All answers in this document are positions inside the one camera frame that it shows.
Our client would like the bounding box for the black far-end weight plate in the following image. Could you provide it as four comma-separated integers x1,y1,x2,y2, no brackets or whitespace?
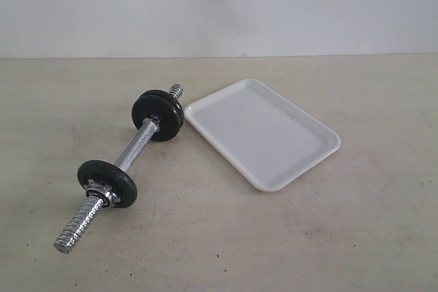
131,96,182,142

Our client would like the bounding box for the black near-end weight plate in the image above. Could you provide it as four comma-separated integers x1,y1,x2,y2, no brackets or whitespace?
77,160,138,209

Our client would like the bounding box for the chrome dumbbell bar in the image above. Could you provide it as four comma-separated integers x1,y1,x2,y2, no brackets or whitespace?
54,83,183,254

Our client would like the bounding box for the white plastic tray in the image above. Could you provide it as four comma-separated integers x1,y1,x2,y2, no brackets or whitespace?
184,79,341,192

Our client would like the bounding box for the chrome collar nut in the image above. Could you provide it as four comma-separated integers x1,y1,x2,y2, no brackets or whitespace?
84,179,120,207

